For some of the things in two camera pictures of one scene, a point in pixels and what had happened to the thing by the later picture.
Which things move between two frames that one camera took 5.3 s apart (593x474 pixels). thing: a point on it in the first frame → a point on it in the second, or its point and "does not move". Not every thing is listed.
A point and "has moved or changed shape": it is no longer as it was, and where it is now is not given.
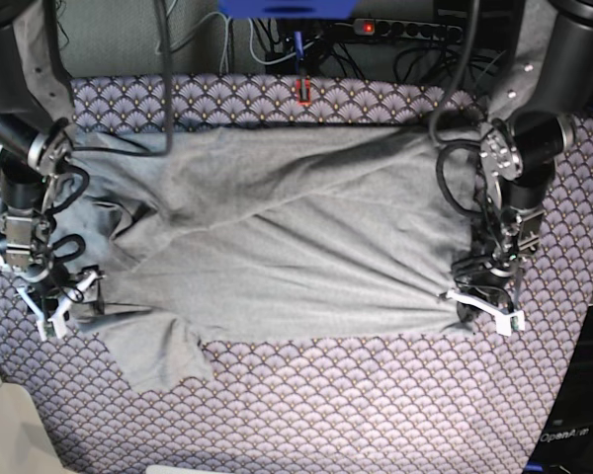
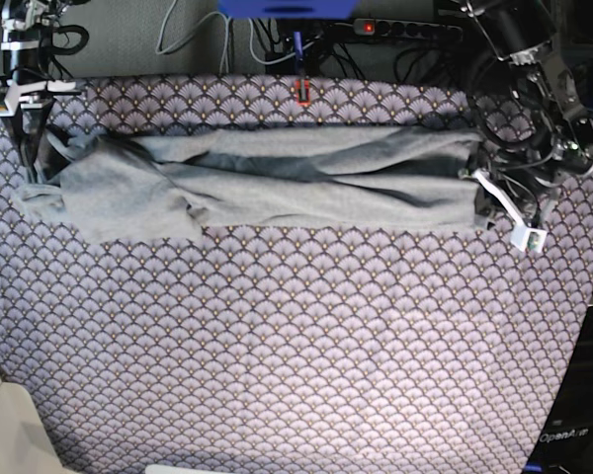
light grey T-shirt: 206,234 has moved or changed shape
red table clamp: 303,91 does not move
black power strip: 409,30 does not move
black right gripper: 477,276 → 522,177
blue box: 287,9 does not move
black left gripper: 51,291 → 30,121
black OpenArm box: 576,435 does not move
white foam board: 13,437 does not move
